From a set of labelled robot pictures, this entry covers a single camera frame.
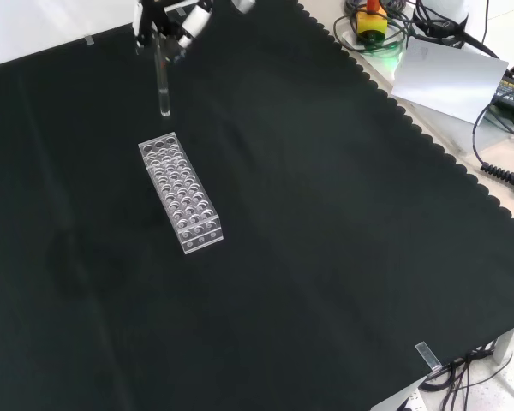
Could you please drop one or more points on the clear glass test tube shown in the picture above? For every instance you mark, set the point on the clear glass test tube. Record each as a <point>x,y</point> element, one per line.
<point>164,94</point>

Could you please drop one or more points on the clear acrylic test tube rack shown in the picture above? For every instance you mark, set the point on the clear acrylic test tube rack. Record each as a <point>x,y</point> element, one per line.
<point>180,197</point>

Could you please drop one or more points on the black bench cloth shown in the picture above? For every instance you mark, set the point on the black bench cloth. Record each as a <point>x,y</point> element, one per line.
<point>282,214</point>

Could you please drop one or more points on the white table leg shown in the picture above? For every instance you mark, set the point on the white table leg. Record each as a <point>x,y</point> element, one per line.
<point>507,344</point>

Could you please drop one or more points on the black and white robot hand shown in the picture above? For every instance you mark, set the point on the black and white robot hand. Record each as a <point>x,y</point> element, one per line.
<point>195,21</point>

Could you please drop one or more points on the yellow emergency stop button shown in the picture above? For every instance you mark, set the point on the yellow emergency stop button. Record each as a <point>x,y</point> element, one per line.
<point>372,23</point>

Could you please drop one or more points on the clear tape strip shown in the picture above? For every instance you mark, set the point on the clear tape strip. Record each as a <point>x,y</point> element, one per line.
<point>89,41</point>
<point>426,354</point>

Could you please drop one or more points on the pale grey board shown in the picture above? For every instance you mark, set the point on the pale grey board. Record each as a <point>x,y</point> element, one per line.
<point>450,77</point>

